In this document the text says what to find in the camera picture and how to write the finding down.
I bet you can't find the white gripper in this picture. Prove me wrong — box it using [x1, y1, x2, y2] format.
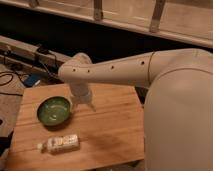
[70, 83, 96, 112]

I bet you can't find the clear plastic bottle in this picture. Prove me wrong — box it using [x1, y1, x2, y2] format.
[37, 134, 79, 153]

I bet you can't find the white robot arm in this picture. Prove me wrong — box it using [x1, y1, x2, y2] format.
[58, 48, 213, 171]

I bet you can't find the green ceramic bowl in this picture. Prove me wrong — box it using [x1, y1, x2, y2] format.
[37, 96, 72, 126]

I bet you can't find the wooden board table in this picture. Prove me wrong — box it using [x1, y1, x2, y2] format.
[5, 84, 144, 171]

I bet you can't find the blue box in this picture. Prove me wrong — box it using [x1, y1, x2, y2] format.
[24, 74, 40, 87]

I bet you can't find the black power adapter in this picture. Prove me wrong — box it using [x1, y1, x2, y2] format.
[36, 46, 50, 55]

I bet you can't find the black cable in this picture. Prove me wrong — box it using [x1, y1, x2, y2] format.
[0, 49, 58, 98]

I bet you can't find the metal bracket left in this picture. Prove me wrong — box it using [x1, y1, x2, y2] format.
[93, 0, 103, 21]

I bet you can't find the metal bracket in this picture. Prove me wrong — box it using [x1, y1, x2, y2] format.
[93, 0, 103, 21]
[149, 0, 166, 33]

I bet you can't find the metal bracket right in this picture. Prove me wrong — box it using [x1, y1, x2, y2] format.
[149, 0, 166, 33]

